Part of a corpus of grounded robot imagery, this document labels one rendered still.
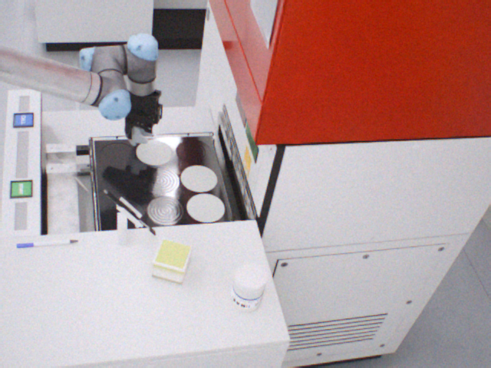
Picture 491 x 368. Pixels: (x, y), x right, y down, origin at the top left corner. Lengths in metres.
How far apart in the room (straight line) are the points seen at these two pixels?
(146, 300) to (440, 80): 0.81
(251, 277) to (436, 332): 1.52
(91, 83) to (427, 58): 0.74
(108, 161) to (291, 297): 0.69
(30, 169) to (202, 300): 0.58
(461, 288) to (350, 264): 1.15
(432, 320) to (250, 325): 1.49
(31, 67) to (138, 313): 0.58
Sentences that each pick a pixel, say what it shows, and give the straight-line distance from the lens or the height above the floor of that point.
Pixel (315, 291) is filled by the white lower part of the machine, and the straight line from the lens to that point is 1.98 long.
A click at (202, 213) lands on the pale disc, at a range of 1.69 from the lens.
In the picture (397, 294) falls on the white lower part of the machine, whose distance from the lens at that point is 2.16.
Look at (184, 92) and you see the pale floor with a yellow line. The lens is 3.49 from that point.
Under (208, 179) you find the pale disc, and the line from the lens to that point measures 1.78.
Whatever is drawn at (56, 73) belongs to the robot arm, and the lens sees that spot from 1.44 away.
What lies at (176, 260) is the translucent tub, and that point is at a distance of 1.43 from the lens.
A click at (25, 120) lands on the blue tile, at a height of 0.96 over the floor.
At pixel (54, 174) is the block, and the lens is 1.78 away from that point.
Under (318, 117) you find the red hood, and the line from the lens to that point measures 1.41.
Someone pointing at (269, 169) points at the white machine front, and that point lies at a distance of 1.48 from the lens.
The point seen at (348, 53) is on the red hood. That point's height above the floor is 1.48.
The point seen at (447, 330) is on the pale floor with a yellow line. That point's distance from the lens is 2.83.
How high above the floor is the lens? 2.18
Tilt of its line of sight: 46 degrees down
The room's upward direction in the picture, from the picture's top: 12 degrees clockwise
